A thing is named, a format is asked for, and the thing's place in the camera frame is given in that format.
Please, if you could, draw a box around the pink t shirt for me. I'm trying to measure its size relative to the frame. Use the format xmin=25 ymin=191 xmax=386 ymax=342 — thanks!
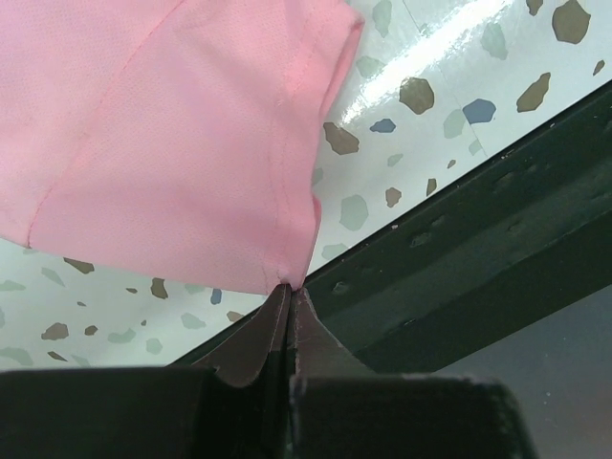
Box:
xmin=1 ymin=1 xmax=364 ymax=294

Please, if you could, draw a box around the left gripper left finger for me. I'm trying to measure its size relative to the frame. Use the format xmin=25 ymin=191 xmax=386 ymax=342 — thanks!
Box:
xmin=1 ymin=285 xmax=292 ymax=458

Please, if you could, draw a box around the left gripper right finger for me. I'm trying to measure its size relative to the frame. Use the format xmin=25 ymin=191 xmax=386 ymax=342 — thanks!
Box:
xmin=290 ymin=289 xmax=537 ymax=458

